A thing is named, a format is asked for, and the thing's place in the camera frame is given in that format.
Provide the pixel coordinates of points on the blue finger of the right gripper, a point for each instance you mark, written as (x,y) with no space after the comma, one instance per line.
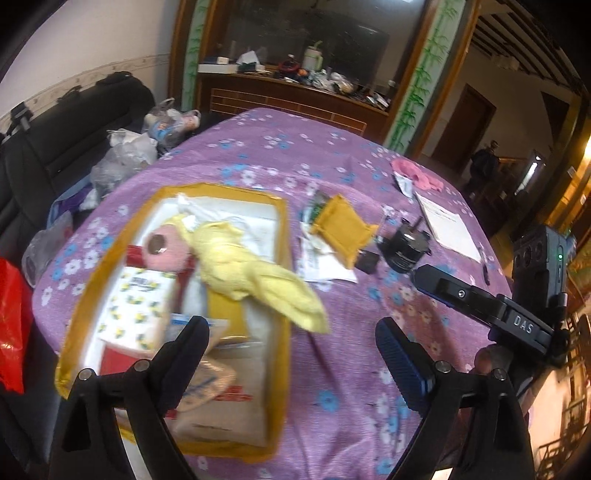
(469,300)

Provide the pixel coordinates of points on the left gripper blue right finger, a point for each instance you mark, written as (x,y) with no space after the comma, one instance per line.
(409,364)

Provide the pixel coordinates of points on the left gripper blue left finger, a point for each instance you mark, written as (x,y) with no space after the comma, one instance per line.
(176,362)

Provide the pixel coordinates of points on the red packet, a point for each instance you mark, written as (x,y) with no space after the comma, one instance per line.
(114,361)

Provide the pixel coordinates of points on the lemon print tissue pack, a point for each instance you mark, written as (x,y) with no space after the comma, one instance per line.
(136,311)

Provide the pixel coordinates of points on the pale yellow towel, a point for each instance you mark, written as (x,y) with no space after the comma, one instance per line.
(233,271)

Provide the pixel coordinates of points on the pink fluffy plush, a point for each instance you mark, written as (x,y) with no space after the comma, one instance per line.
(165,250)

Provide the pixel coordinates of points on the mustard yellow pouch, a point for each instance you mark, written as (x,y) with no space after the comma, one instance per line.
(343,229)

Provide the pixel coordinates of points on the white pouch red characters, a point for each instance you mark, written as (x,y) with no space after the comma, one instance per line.
(237,415)

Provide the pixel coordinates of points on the white cloth bundle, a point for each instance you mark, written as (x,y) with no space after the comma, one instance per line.
(256,221)

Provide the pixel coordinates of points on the black pen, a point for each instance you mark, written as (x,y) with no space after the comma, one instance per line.
(484,265)

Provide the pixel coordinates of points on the black motor device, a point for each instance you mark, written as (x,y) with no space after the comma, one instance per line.
(406,247)

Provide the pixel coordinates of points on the white paper sheet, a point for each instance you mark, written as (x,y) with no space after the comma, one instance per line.
(448,229)

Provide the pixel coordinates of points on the purple floral tablecloth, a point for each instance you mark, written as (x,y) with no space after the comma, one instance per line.
(346,419)

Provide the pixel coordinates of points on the yellow-taped cardboard box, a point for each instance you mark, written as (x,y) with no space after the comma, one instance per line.
(82,350)

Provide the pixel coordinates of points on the pink cloth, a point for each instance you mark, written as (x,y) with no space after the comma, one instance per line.
(421,179)

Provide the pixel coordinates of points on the red plastic bag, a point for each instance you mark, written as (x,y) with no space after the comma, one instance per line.
(16,320)

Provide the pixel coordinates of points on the crumpled white plastic bag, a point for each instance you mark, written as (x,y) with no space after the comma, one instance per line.
(129,153)

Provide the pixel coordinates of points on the clear plastic bag with bottles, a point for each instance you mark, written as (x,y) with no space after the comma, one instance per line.
(169,126)

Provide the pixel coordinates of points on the black leather sofa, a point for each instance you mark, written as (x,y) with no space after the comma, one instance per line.
(59,148)

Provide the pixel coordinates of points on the white green-lid jug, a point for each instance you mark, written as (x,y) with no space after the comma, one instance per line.
(313,57)

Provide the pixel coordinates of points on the wooden cabinet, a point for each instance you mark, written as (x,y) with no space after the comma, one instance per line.
(231,94)

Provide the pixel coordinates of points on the white book on cabinet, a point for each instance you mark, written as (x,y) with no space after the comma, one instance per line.
(223,69)

